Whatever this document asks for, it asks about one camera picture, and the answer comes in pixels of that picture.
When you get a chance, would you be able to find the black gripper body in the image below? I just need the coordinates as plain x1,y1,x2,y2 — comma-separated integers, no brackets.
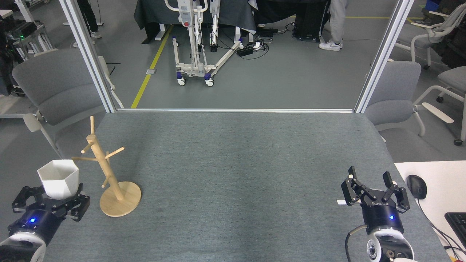
8,207,66,246
360,201,404,233

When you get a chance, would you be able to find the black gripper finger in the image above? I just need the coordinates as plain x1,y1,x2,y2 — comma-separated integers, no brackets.
12,186,46,213
380,172,410,214
55,184,91,222
341,167,375,206

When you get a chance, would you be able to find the white faceted cup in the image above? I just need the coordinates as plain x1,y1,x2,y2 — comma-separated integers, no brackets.
37,159,80,200

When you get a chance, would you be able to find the wooden cup rack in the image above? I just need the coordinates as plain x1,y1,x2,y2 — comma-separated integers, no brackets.
72,116,142,218

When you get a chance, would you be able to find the black computer mouse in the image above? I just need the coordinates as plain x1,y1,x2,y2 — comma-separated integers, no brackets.
406,175,427,200

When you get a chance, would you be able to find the white desk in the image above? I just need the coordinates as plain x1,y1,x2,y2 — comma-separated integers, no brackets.
394,160,466,262

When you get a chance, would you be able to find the black keyboard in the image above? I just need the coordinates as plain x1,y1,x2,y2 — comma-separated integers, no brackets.
445,212,466,250

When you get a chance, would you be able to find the grey chair with pale armrests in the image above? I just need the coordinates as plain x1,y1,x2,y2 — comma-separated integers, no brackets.
364,58,455,142
413,65,466,146
12,48,124,173

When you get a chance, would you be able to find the equipment cart with green light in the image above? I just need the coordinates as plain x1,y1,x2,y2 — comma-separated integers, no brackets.
5,20,53,55

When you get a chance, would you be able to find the black computer case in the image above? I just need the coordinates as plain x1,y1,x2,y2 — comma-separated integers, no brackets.
293,2,330,41

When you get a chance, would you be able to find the dark grey table cloth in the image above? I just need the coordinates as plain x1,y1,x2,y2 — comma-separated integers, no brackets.
134,0,257,35

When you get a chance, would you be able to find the white stand on wheels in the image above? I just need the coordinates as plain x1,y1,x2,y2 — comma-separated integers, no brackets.
164,0,244,87

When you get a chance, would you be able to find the black mouse cable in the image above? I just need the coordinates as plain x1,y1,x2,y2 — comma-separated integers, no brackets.
416,198,466,255

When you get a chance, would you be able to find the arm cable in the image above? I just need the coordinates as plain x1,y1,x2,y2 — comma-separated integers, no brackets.
345,225,368,262

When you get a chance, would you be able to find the silver table edge rail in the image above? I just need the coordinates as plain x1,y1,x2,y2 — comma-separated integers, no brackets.
116,108,354,113

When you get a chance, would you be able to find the silver frame post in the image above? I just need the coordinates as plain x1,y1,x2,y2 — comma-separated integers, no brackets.
354,0,415,113
58,0,119,113

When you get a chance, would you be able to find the white frame office chair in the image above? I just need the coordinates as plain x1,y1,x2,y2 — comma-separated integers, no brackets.
395,3,466,70

